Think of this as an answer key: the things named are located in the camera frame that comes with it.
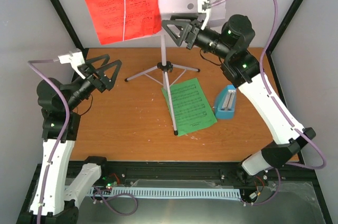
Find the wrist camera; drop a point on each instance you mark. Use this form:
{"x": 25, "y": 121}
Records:
{"x": 204, "y": 7}
{"x": 75, "y": 59}

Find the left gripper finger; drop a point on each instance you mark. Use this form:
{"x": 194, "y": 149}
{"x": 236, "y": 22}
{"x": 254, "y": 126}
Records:
{"x": 89, "y": 64}
{"x": 109, "y": 73}

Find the blue metronome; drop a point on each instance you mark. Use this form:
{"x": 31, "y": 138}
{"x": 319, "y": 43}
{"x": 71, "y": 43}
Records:
{"x": 224, "y": 105}

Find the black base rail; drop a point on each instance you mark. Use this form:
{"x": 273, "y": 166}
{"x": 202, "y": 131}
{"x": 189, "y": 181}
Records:
{"x": 224, "y": 173}

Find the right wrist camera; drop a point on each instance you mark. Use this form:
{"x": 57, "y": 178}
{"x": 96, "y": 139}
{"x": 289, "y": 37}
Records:
{"x": 204, "y": 7}

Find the light blue slotted cable duct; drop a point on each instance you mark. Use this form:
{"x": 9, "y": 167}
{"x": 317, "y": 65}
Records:
{"x": 176, "y": 193}

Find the red cloth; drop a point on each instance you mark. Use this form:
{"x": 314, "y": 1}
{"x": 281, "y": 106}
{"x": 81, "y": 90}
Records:
{"x": 122, "y": 20}

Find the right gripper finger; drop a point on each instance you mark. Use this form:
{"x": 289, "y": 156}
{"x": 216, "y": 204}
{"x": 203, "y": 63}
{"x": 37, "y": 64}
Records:
{"x": 185, "y": 17}
{"x": 177, "y": 30}

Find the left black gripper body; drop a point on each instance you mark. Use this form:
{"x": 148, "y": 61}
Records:
{"x": 96, "y": 82}

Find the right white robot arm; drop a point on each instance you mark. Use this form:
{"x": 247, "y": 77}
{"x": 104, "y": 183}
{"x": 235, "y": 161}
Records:
{"x": 242, "y": 69}

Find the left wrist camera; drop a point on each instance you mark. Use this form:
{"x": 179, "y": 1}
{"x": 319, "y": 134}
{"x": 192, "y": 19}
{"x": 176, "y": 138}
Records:
{"x": 75, "y": 59}

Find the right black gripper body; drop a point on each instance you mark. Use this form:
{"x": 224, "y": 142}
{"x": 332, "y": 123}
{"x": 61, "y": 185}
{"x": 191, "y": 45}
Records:
{"x": 190, "y": 39}

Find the green sheet music page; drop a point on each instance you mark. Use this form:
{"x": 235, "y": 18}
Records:
{"x": 192, "y": 111}

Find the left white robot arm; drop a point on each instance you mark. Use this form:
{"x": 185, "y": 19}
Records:
{"x": 53, "y": 201}

